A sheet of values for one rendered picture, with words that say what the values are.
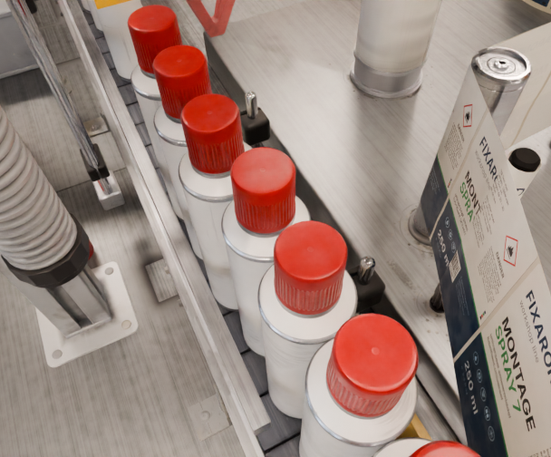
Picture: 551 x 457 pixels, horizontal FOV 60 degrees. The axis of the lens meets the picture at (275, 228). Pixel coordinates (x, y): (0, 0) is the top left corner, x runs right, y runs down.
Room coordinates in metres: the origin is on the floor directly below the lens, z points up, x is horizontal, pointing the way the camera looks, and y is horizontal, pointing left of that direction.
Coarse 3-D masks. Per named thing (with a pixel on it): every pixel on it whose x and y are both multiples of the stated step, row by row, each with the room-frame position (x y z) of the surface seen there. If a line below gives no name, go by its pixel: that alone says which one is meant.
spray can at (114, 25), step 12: (132, 0) 0.51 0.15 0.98; (96, 12) 0.51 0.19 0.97; (108, 12) 0.50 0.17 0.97; (120, 12) 0.50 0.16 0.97; (132, 12) 0.51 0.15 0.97; (108, 24) 0.50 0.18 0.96; (120, 24) 0.50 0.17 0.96; (108, 36) 0.50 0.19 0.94; (120, 36) 0.50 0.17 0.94; (120, 48) 0.50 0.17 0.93; (132, 48) 0.50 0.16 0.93; (120, 60) 0.50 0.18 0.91; (132, 60) 0.50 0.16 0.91; (120, 72) 0.50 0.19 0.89
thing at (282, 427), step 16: (80, 0) 0.70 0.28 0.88; (96, 32) 0.61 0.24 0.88; (112, 64) 0.54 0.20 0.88; (128, 96) 0.47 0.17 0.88; (144, 128) 0.41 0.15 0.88; (144, 144) 0.39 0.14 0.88; (160, 176) 0.34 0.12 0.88; (240, 320) 0.17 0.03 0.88; (240, 336) 0.16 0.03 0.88; (240, 352) 0.14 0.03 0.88; (256, 368) 0.13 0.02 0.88; (256, 384) 0.11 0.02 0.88; (272, 416) 0.09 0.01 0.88; (272, 432) 0.08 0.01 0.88; (288, 432) 0.08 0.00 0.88; (272, 448) 0.07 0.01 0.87; (288, 448) 0.07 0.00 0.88
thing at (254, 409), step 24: (72, 0) 0.55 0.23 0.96; (96, 48) 0.45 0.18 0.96; (120, 96) 0.37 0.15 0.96; (120, 120) 0.34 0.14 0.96; (144, 168) 0.28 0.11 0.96; (168, 216) 0.22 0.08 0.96; (192, 264) 0.18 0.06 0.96; (192, 288) 0.16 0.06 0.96; (216, 312) 0.14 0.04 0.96; (216, 336) 0.12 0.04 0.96; (240, 360) 0.11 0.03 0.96; (240, 384) 0.09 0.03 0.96; (264, 408) 0.08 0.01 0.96
